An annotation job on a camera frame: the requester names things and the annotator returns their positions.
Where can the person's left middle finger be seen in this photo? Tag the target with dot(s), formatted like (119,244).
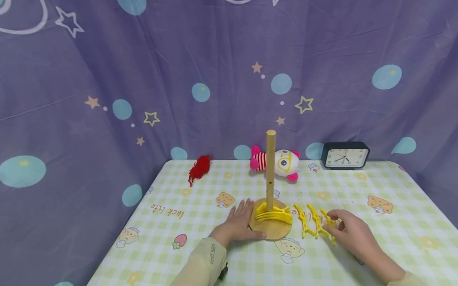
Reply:
(242,207)

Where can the person's left ring finger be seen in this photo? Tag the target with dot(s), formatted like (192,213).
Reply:
(234,213)

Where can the white pink plush toy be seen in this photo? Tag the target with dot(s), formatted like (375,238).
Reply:
(286,163)

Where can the yellow claw hair clip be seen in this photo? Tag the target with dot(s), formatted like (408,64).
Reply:
(316,219)
(328,219)
(275,215)
(303,221)

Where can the red yarn bundle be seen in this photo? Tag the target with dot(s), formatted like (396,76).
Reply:
(200,167)

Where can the wooden pole stand round base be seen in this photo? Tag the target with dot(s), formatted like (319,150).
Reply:
(271,167)

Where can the person's right fingers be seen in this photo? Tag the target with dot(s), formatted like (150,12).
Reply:
(331,230)

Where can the person's right thumb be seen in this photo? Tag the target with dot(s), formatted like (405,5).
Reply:
(338,215)

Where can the person's right hand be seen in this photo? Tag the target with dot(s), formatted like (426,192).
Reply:
(354,234)

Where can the black wrist band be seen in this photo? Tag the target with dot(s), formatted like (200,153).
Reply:
(223,273)

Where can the person's left hand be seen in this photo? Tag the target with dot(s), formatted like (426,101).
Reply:
(238,224)

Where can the person's left thumb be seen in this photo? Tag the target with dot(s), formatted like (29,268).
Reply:
(257,235)

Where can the black alarm clock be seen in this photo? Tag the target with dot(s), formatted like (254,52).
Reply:
(345,156)

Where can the person's right forearm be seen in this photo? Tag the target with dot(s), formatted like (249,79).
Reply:
(391,268)

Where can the person's left index finger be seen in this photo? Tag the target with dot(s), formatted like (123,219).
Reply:
(250,208)

